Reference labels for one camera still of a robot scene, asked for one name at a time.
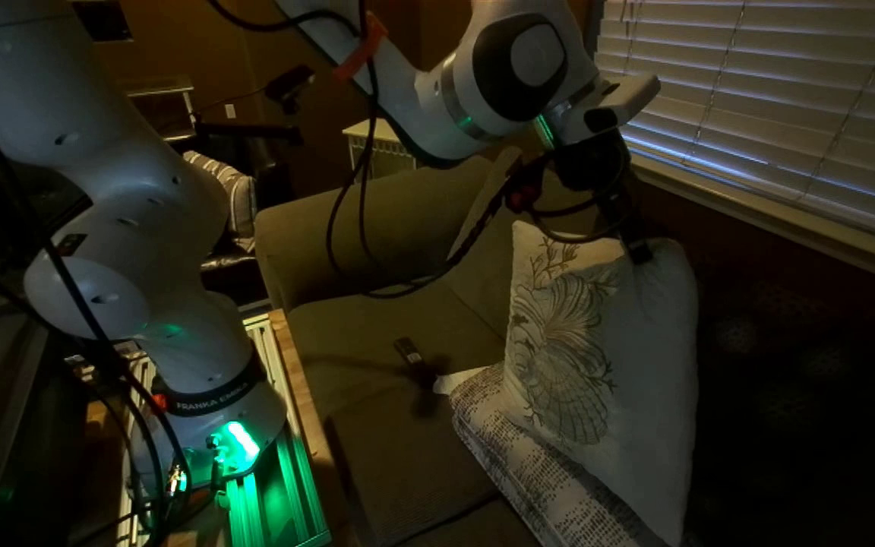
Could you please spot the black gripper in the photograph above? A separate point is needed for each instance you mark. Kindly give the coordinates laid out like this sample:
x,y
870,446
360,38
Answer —
x,y
591,163

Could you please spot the white seashell print pillow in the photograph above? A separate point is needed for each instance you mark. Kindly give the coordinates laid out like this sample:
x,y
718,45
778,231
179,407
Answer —
x,y
607,383

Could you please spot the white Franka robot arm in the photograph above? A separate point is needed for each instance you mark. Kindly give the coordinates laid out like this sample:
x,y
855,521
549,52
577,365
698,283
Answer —
x,y
121,203

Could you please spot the blue grey knit pillow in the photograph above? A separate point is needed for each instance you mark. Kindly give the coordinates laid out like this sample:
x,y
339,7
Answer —
x,y
529,467

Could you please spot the white window sill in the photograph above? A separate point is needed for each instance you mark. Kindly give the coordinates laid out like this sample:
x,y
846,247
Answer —
x,y
780,224

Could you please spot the white window blinds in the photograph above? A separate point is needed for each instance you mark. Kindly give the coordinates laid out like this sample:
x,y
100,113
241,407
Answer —
x,y
780,93

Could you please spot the olive grey fabric couch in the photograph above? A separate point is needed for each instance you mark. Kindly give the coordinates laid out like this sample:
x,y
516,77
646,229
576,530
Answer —
x,y
395,254

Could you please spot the small dark remote control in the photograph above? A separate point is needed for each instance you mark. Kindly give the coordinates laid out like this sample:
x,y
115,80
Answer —
x,y
411,357

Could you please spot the white cabinet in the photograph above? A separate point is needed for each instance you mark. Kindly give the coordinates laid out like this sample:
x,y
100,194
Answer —
x,y
381,148

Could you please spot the black chair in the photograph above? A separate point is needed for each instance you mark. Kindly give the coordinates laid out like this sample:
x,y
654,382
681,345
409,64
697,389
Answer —
x,y
264,133

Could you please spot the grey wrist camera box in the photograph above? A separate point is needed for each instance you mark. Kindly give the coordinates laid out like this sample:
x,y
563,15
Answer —
x,y
623,95

